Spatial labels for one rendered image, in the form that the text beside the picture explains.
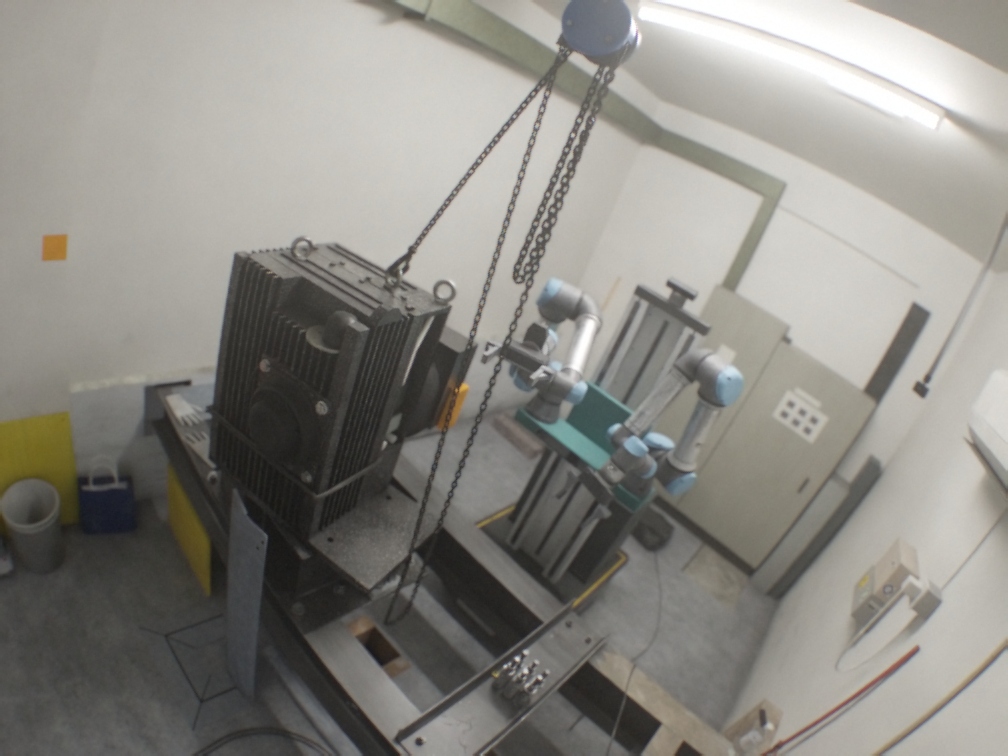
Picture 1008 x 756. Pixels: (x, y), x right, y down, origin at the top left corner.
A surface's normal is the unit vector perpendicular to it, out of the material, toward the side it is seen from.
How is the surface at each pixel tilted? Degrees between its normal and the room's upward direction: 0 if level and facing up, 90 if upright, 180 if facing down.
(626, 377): 90
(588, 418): 90
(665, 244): 90
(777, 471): 90
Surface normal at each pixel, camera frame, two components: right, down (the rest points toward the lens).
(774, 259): -0.61, 0.12
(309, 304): -0.41, 0.25
